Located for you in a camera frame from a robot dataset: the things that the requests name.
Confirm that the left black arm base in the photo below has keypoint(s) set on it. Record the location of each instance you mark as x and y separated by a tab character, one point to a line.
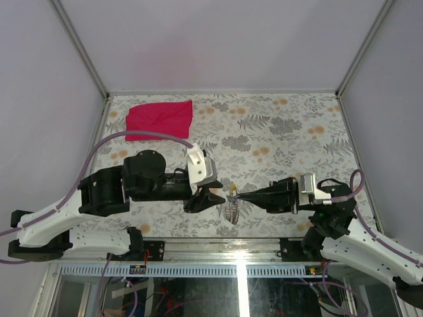
154	250

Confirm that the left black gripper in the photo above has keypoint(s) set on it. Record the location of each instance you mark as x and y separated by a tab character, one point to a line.
199	201

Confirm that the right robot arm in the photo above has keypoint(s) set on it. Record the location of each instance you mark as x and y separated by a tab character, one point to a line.
339	232

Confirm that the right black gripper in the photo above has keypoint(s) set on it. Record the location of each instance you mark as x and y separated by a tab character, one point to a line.
281	196

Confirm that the pink folded cloth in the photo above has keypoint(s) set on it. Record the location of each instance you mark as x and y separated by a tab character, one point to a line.
171	118

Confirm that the left aluminium frame post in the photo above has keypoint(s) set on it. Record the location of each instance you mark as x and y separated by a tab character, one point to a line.
79	47

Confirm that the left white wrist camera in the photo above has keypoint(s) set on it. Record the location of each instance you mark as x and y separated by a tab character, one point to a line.
201	168

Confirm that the right aluminium frame post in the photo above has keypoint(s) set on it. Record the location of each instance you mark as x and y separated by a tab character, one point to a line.
369	37

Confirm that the white slotted cable duct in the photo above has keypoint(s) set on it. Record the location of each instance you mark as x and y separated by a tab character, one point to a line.
177	270

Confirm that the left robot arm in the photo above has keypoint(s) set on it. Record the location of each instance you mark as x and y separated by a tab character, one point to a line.
56	231

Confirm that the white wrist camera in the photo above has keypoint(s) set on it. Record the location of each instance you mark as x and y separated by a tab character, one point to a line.
308	192
201	168

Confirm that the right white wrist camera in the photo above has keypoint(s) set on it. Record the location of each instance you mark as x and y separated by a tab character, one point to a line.
308	192

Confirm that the aluminium front rail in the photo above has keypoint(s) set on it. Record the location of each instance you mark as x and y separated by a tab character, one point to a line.
218	249

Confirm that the aluminium frame post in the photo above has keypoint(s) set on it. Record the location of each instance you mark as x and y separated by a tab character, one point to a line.
369	37
79	47

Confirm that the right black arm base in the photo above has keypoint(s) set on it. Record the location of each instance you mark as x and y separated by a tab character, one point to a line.
290	250

